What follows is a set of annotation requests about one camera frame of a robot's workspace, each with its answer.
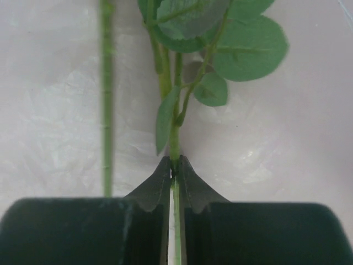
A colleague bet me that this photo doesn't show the pink flower stem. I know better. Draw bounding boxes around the pink flower stem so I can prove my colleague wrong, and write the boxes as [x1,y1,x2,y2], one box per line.
[99,1,114,197]
[138,1,289,264]

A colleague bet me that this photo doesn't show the purple pink wrapping paper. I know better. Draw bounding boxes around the purple pink wrapping paper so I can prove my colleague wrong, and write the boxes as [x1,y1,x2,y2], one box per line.
[1,1,352,219]

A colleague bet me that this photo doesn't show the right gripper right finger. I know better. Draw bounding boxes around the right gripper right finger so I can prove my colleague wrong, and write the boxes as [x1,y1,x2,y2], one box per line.
[177,156,352,264]

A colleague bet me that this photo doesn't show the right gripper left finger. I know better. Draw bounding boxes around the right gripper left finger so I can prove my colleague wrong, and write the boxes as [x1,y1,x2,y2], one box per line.
[1,156,171,264]

